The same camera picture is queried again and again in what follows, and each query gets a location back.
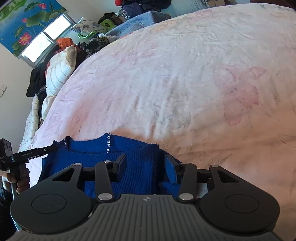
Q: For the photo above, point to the dark patterned cloth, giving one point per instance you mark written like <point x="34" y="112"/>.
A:
<point x="41" y="104"/>

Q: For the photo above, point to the pink floral bed blanket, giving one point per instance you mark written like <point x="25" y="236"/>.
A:
<point x="185" y="81"/>

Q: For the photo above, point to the light blue quilt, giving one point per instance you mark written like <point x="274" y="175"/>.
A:
<point x="138" y="22"/>

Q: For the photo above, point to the black jacket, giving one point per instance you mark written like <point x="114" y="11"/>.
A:
<point x="37" y="78"/>

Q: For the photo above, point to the orange garment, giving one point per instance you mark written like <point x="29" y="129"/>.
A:
<point x="64" y="43"/>

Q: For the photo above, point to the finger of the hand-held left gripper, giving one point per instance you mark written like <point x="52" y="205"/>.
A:
<point x="34" y="153"/>

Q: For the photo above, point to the green plastic hanger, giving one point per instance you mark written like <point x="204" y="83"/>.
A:
<point x="85" y="34"/>

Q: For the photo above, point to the blue knit sweater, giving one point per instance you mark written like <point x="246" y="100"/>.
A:
<point x="141" y="160"/>

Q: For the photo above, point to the red sweater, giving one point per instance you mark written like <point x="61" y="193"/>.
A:
<point x="118" y="2"/>

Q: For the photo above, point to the person's left forearm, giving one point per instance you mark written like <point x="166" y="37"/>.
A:
<point x="4" y="208"/>

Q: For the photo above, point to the window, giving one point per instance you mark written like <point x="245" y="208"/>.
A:
<point x="44" y="39"/>

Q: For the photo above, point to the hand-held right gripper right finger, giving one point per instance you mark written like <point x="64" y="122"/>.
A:
<point x="170" y="171"/>

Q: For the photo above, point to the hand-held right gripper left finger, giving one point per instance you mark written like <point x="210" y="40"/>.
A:
<point x="121" y="167"/>

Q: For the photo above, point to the white wall switch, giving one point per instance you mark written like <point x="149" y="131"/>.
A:
<point x="2" y="90"/>

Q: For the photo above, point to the person's left hand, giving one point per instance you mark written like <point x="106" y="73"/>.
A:
<point x="23" y="183"/>

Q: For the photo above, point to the lotus print roller blind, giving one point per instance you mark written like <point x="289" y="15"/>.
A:
<point x="25" y="20"/>

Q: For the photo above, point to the pile of dark clothes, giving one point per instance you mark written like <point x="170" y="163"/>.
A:
<point x="145" y="5"/>

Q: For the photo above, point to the cream script print quilt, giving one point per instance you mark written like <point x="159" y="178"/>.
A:
<point x="30" y="122"/>

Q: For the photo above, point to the leopard print cloth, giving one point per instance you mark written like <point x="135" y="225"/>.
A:
<point x="96" y="45"/>

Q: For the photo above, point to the green box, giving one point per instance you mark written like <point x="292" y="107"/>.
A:
<point x="106" y="23"/>

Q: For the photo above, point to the floral print pillow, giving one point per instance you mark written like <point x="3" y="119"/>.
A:
<point x="89" y="25"/>

